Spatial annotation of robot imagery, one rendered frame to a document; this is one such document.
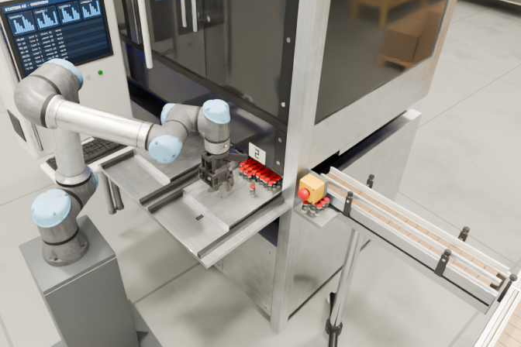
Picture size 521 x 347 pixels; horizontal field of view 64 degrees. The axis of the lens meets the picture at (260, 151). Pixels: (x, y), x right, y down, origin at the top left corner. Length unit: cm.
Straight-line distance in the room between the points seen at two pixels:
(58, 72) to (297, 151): 76
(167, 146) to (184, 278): 147
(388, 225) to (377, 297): 102
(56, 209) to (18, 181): 191
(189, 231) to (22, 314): 130
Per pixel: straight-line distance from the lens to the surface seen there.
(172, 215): 155
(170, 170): 174
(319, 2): 120
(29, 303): 260
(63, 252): 158
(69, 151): 147
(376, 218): 153
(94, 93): 207
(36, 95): 125
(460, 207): 320
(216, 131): 120
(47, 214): 148
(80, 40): 195
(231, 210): 155
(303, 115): 134
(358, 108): 164
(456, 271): 146
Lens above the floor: 197
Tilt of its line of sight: 37 degrees down
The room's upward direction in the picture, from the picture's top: 3 degrees clockwise
